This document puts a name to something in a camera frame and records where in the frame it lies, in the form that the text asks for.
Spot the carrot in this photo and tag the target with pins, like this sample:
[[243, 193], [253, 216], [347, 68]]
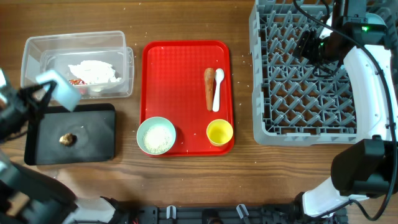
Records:
[[209, 77]]

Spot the small light blue bowl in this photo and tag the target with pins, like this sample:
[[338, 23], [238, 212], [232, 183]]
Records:
[[64, 93]]

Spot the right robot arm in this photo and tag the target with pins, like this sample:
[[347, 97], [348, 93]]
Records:
[[359, 42]]

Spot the yellow cup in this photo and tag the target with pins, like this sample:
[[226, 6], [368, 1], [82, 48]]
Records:
[[219, 132]]

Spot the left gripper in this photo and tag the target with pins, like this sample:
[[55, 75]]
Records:
[[19, 100]]

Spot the white tissue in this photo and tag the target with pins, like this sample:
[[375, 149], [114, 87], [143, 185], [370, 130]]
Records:
[[97, 74]]

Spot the white plastic spoon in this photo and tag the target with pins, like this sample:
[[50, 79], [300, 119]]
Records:
[[219, 77]]

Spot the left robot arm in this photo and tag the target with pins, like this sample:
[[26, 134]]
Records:
[[28, 196]]

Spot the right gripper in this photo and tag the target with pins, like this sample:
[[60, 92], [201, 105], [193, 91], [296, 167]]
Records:
[[310, 45]]

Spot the grey dishwasher rack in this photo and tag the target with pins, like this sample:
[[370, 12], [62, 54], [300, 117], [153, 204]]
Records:
[[294, 103]]

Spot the green bowl of rice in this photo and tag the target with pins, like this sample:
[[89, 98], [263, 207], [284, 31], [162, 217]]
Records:
[[156, 136]]

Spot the black tray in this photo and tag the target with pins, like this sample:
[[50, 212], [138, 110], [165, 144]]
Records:
[[94, 128]]

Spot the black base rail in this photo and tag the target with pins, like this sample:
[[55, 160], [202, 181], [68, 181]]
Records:
[[240, 214]]

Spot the red snack wrapper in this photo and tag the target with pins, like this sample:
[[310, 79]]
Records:
[[80, 85]]

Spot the brown food scrap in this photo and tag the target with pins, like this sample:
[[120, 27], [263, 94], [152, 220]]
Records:
[[67, 139]]

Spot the clear plastic bin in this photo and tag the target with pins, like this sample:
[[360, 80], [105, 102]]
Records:
[[56, 52]]

